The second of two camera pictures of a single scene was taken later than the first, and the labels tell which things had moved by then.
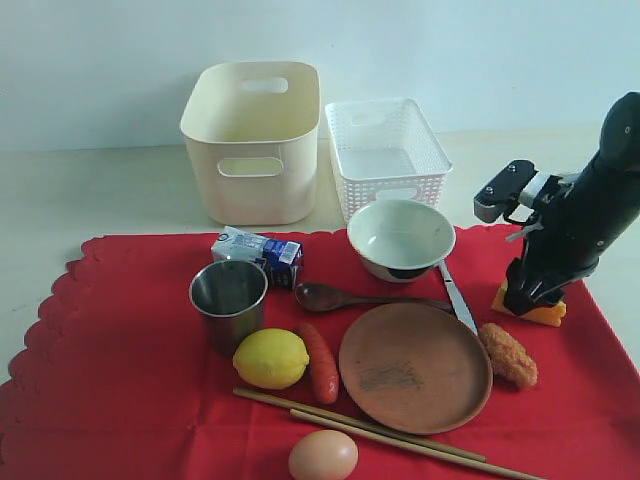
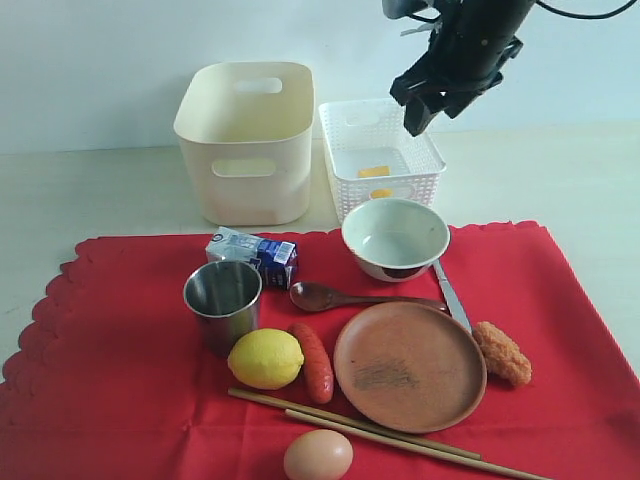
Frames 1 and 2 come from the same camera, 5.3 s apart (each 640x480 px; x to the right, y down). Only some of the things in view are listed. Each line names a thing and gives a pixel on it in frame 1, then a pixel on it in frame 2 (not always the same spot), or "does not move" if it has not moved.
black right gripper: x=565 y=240 → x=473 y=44
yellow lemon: x=271 y=358 does not move
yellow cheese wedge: x=551 y=315 → x=374 y=172
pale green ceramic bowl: x=401 y=240 does not move
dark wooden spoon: x=318 y=297 does not move
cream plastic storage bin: x=252 y=130 does not move
